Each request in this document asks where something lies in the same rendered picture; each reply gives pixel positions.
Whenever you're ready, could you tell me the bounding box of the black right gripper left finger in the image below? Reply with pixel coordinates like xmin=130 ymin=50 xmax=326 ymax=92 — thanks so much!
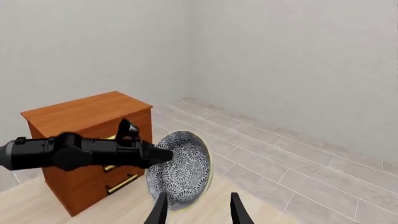
xmin=145 ymin=192 xmax=169 ymax=224

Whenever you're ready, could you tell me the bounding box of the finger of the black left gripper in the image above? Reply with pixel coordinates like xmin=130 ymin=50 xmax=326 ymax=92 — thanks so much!
xmin=144 ymin=142 xmax=174 ymax=164
xmin=141 ymin=156 xmax=163 ymax=169

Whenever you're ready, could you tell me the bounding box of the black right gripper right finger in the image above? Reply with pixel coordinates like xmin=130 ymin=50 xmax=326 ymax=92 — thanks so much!
xmin=229 ymin=192 xmax=256 ymax=224

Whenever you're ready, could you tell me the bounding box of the black white patterned bowl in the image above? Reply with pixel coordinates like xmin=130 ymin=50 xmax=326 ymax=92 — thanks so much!
xmin=145 ymin=130 xmax=215 ymax=203

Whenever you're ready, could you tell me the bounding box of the wooden cabinet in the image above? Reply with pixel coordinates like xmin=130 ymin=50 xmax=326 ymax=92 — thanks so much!
xmin=20 ymin=90 xmax=154 ymax=218

